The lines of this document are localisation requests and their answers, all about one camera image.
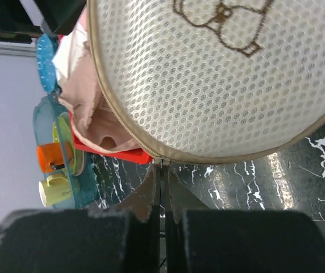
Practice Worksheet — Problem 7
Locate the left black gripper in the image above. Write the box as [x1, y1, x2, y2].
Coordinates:
[0, 1, 86, 44]

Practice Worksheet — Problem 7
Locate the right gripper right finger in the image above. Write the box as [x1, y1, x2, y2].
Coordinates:
[164, 167, 325, 272]

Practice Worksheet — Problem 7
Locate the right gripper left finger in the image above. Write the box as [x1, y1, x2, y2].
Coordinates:
[0, 165, 160, 272]

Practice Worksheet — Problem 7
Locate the white mesh laundry bag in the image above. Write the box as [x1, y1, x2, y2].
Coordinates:
[87, 1, 325, 164]

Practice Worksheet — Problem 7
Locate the beige bra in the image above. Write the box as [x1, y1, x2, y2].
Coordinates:
[59, 42, 139, 154]

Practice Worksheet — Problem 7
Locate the blue polka dot plate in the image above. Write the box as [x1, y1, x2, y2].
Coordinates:
[36, 34, 58, 94]

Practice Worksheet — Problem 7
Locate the white cloth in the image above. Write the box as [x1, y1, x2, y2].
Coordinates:
[52, 22, 88, 86]

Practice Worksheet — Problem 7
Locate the clear blue plastic container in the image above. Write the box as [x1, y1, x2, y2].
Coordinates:
[33, 97, 98, 209]

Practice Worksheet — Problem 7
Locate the red plastic bin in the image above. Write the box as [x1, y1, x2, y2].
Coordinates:
[68, 107, 152, 164]

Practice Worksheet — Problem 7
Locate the cream cup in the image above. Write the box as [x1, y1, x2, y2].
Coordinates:
[38, 173, 80, 209]

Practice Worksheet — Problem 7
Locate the orange plastic cup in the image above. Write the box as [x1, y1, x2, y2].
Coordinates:
[37, 141, 74, 173]

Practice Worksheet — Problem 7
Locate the yellow-green polka dot plate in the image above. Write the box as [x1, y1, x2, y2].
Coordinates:
[52, 112, 85, 176]

